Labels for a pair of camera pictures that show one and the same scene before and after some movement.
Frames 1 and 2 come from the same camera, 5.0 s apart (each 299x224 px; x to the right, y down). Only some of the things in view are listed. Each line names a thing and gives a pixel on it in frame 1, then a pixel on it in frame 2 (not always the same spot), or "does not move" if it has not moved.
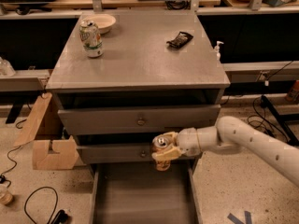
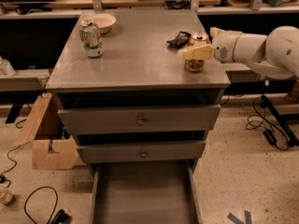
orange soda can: (160, 143) to (197, 40)
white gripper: (187, 143) to (224, 47)
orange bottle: (293, 93) does not move
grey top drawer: (135, 120) does not move
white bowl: (104, 21) does not move
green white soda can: (92, 39) does not move
